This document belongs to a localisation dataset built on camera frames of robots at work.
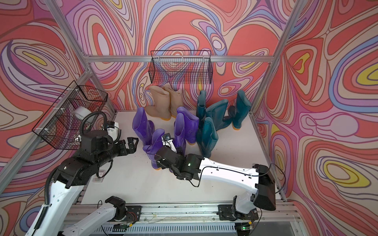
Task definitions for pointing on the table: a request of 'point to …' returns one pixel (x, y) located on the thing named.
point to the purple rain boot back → (191, 125)
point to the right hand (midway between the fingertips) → (165, 157)
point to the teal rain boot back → (200, 110)
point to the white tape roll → (81, 111)
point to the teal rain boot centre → (216, 113)
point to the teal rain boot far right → (242, 108)
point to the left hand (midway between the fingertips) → (132, 139)
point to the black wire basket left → (60, 128)
